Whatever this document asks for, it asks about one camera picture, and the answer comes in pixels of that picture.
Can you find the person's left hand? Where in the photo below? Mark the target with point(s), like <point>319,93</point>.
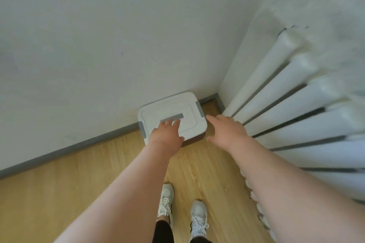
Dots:
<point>166,140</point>

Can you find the person's right hand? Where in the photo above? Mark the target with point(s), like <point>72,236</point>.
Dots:
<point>229,133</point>

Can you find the brown-lidded white box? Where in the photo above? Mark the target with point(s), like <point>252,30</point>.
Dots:
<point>195,139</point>

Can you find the large white storage box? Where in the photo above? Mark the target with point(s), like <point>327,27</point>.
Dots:
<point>174,106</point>

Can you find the person's left forearm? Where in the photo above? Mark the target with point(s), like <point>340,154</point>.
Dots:
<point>125,200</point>

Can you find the person's right forearm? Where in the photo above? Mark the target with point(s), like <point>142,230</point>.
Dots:
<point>299,200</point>

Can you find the person's left white shoe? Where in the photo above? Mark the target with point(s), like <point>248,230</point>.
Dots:
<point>166,200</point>

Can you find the person's white shoe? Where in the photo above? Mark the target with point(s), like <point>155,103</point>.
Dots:
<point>166,200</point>
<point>199,217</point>

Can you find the person's right white shoe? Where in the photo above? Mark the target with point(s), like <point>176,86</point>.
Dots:
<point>199,217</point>

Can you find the person's left leg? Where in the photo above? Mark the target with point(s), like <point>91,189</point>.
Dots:
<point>162,232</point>

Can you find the person's leg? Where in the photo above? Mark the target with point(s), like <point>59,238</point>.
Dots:
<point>162,232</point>
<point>202,240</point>

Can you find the person's right leg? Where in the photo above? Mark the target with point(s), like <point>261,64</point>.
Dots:
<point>202,240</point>

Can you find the white radiator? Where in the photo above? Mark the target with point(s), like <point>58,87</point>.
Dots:
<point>313,114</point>

